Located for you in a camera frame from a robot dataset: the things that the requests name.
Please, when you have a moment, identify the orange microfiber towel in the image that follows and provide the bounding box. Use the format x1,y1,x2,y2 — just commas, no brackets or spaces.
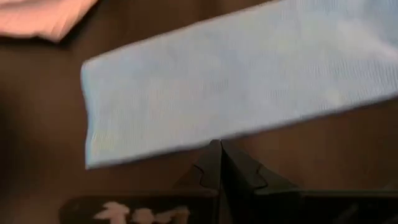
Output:
0,0,99,43

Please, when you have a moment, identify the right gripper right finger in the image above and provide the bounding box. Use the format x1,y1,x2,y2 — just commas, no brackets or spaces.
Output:
221,140,398,224

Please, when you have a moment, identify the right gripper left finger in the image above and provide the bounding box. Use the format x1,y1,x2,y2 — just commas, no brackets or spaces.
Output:
58,139,222,224

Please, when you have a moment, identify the light blue microfiber towel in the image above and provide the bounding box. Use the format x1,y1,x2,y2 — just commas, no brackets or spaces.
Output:
80,0,398,170

